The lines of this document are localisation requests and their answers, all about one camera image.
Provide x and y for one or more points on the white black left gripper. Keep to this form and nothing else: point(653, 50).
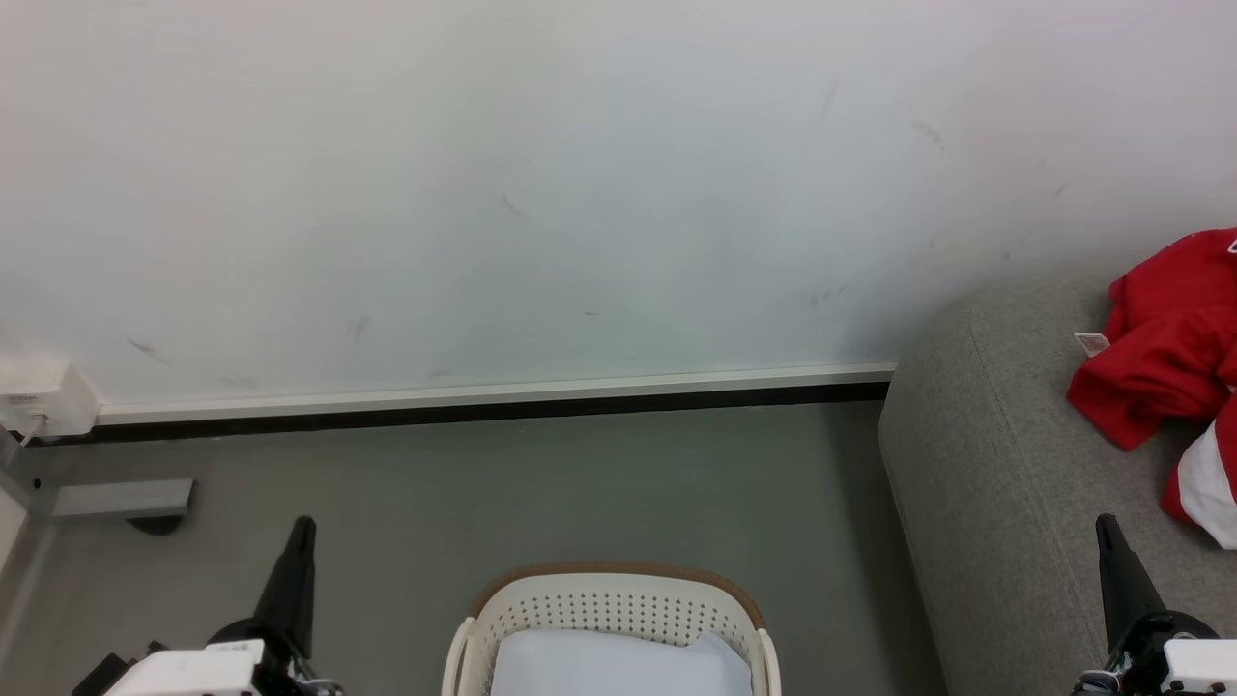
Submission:
point(222, 669)

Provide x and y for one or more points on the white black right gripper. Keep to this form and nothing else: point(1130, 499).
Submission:
point(1193, 667)

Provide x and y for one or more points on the red and white jersey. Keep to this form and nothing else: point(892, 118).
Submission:
point(1169, 358)

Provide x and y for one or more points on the grey fabric sofa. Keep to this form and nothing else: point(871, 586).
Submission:
point(1015, 464)

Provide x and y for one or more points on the black caster wheel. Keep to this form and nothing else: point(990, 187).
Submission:
point(155, 525)

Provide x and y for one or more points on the white and black baseboard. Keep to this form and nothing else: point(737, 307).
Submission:
point(483, 401)

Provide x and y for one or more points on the white power box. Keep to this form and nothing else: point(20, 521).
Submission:
point(43, 391)

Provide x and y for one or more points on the white perforated laundry basket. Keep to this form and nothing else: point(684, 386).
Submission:
point(618, 604)

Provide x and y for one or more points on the pale blue cloth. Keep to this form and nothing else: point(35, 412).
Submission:
point(618, 667)

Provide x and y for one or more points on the grey metal frame foot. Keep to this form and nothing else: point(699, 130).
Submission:
point(121, 498)

